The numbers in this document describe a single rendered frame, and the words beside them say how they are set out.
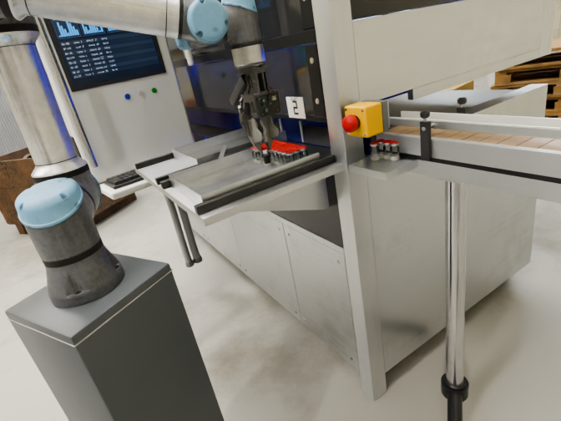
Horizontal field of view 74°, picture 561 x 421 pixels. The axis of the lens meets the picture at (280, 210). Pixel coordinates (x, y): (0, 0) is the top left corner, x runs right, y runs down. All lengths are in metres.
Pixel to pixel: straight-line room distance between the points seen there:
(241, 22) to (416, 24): 0.47
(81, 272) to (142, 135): 1.03
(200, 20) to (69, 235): 0.47
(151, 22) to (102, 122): 1.00
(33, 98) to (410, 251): 1.09
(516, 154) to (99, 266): 0.85
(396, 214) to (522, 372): 0.77
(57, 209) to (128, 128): 1.00
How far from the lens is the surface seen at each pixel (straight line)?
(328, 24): 0.95
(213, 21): 0.77
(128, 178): 1.59
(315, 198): 1.08
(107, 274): 0.87
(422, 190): 1.25
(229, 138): 1.54
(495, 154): 0.86
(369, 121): 0.90
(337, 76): 0.95
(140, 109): 1.79
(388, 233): 1.18
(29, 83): 0.94
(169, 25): 0.79
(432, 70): 1.20
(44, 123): 0.94
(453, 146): 0.91
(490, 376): 1.63
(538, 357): 1.74
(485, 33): 1.40
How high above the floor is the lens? 1.19
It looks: 23 degrees down
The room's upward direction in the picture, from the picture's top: 11 degrees counter-clockwise
